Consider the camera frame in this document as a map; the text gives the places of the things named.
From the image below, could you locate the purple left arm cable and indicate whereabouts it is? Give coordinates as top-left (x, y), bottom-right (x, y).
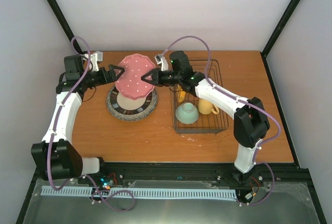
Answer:
top-left (46, 36), bottom-right (135, 212)

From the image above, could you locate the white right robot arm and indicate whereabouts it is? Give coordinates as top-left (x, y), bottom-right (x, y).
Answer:
top-left (141, 51), bottom-right (270, 174)

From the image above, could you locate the green wire dish rack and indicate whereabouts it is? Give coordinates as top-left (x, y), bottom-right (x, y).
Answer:
top-left (170, 59), bottom-right (229, 134)

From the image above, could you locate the black frame post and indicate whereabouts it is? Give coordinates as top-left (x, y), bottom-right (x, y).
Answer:
top-left (46, 0), bottom-right (74, 41)
top-left (261, 0), bottom-right (317, 56)

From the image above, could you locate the pale green ceramic bowl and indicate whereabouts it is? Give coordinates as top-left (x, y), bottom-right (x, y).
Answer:
top-left (175, 102), bottom-right (199, 124)

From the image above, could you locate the brown rimmed beige plate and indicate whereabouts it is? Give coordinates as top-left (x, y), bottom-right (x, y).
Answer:
top-left (119, 94), bottom-right (142, 110)

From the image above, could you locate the yellow polka dot plate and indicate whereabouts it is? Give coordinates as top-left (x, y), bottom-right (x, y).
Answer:
top-left (176, 85), bottom-right (186, 103)

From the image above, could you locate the dark speckled stone plate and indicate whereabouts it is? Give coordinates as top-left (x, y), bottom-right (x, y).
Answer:
top-left (106, 86), bottom-right (158, 122)

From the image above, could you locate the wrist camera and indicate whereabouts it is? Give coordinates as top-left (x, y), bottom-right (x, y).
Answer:
top-left (155, 54), bottom-right (169, 71)
top-left (82, 51), bottom-right (103, 72)

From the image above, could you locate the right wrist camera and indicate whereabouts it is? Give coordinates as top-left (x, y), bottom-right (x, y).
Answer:
top-left (155, 54), bottom-right (169, 71)

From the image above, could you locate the pink scalloped plate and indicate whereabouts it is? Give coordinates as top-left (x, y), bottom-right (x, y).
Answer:
top-left (115, 53), bottom-right (156, 100)

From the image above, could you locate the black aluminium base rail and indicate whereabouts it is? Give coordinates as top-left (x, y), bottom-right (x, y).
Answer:
top-left (33, 161), bottom-right (312, 186)

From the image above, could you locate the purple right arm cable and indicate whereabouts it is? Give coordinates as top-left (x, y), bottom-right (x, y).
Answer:
top-left (162, 35), bottom-right (282, 206)

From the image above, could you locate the light blue slotted cable duct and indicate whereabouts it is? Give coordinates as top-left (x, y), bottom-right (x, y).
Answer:
top-left (40, 186), bottom-right (237, 201)

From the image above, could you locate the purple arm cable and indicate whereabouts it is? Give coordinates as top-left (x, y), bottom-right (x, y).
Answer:
top-left (162, 35), bottom-right (282, 206)
top-left (46, 36), bottom-right (135, 212)

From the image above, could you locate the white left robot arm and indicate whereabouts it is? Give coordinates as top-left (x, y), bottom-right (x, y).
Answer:
top-left (31, 51), bottom-right (125, 184)

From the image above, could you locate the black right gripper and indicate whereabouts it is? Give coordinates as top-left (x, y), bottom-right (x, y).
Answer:
top-left (141, 67), bottom-right (182, 87)

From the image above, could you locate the black right frame post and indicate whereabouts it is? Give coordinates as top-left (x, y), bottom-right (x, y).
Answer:
top-left (261, 0), bottom-right (317, 56)

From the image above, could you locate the black left frame post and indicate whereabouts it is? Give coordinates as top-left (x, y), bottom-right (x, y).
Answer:
top-left (46, 0), bottom-right (74, 41)

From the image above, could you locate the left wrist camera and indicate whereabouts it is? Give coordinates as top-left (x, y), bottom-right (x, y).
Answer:
top-left (82, 51), bottom-right (103, 72)

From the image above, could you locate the yellow ceramic mug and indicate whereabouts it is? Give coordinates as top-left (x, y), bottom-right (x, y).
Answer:
top-left (198, 99), bottom-right (219, 115)

